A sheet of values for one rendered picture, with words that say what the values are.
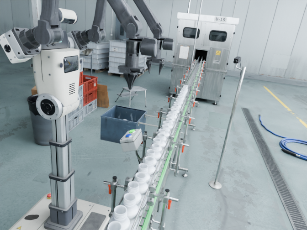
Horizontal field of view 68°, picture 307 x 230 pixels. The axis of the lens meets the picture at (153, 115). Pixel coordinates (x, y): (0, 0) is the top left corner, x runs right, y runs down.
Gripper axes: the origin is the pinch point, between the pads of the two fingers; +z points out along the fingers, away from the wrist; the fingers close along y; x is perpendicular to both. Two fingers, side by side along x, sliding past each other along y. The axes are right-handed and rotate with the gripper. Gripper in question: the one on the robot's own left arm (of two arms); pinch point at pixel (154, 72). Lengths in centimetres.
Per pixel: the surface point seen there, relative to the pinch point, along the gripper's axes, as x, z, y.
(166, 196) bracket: 71, 31, -25
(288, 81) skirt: -995, 137, -400
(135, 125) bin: -21, 47, 16
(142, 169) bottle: 68, 24, -14
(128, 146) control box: 39, 33, 2
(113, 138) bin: -21, 62, 35
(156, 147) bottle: 47, 25, -15
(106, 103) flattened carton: -280, 128, 160
